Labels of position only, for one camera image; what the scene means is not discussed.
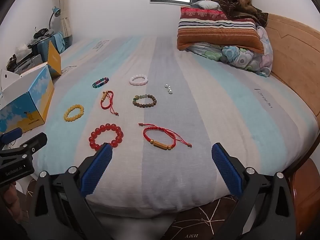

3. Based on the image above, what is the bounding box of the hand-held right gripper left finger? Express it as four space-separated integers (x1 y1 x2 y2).
26 142 113 240

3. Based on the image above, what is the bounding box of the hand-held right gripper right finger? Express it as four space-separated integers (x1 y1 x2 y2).
211 142 297 240

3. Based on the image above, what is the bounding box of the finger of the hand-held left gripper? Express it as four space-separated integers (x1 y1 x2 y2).
0 132 48 170
0 127 22 145

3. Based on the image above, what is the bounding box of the yellow bead bracelet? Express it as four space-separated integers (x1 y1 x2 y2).
63 104 84 122

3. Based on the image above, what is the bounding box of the red bead bracelet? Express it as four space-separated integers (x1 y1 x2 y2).
89 123 124 151

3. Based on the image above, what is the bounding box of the white cardboard box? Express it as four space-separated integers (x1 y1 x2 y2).
0 40 62 134

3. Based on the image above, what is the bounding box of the small red cord bracelet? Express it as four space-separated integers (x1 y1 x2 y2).
100 90 119 117

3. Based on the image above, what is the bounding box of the red cord gold tube bracelet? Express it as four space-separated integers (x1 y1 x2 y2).
138 123 192 152

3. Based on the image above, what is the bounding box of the brown bead bracelet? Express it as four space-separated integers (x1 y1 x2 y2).
132 94 157 108

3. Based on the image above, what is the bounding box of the multicolour bead bracelet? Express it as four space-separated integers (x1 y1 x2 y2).
92 77 110 89

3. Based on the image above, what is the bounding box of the pink bead bracelet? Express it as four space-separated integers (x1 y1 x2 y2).
129 74 149 86

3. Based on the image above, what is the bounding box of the person's left hand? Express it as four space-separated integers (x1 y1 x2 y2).
0 182 22 228

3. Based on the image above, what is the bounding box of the dark patterned floor mat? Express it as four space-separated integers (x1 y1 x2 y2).
161 195 242 240

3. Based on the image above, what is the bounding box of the striped bed sheet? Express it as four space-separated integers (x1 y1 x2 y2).
15 36 318 214

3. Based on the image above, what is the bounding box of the grey suitcase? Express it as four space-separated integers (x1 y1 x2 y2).
6 54 43 75

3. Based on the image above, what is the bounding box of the white plastic bag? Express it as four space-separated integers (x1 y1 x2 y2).
14 43 29 55

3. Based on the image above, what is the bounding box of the light blue cloth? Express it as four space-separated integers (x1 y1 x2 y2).
53 32 66 53

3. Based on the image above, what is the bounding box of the dark clothes pile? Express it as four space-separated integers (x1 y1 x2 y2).
33 26 54 40

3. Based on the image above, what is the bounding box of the floral quilt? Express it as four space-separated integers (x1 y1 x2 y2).
186 26 273 78

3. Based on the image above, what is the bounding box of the blue desk lamp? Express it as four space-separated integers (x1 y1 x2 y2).
48 6 62 30

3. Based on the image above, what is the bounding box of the striped folded blankets pile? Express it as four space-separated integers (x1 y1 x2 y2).
176 6 265 54

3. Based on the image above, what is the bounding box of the grey pillow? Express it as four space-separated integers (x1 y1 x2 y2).
191 0 222 11

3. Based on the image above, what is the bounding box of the brown patterned blanket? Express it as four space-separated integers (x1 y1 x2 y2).
212 0 269 28

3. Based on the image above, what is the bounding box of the wooden bed frame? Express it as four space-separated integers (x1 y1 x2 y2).
260 14 320 235

